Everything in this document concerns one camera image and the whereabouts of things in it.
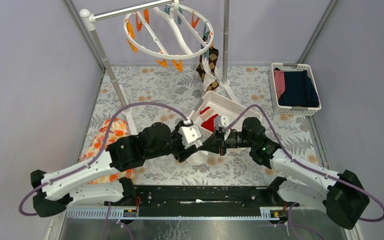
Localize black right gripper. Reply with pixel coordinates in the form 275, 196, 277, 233
197, 128, 255, 156

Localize white sock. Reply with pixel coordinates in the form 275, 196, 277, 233
202, 57, 219, 92
186, 150, 209, 166

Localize teal front clip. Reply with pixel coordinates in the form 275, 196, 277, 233
202, 48, 210, 60

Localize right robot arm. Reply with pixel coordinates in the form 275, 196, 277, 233
199, 117, 370, 230

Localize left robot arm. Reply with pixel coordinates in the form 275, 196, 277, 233
30, 122, 202, 218

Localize orange front left clip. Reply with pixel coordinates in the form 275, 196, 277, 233
171, 59, 183, 72

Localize orange clip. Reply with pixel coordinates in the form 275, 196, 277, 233
155, 58, 168, 68
171, 59, 183, 72

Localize orange right clip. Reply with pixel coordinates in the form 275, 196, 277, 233
155, 58, 168, 68

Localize red snowflake sock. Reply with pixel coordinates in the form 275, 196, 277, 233
199, 106, 219, 132

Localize white perforated sock basket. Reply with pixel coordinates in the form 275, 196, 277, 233
188, 91, 246, 141

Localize floral grey tablecloth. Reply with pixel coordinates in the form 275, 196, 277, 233
78, 66, 323, 186

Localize white rack right foot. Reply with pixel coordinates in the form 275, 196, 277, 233
214, 66, 240, 104

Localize floral orange cloth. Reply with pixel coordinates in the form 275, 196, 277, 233
77, 116, 137, 185

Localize pink garment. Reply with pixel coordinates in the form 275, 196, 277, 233
273, 68, 286, 100

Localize white basket with clothes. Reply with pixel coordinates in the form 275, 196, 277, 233
269, 63, 322, 116

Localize navy garment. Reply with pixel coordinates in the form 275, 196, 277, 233
278, 70, 320, 108

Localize grey horizontal rack bar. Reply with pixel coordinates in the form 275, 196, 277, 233
89, 0, 175, 23

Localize grey left rack pole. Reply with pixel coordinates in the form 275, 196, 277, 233
79, 8, 128, 107

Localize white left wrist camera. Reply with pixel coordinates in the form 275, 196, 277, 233
178, 119, 203, 149

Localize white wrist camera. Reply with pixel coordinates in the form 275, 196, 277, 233
178, 119, 203, 149
213, 115, 231, 133

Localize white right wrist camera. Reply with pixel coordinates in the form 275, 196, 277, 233
213, 115, 231, 133

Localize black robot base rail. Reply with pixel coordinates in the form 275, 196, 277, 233
110, 185, 292, 218

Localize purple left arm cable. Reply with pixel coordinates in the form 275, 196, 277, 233
18, 101, 190, 217

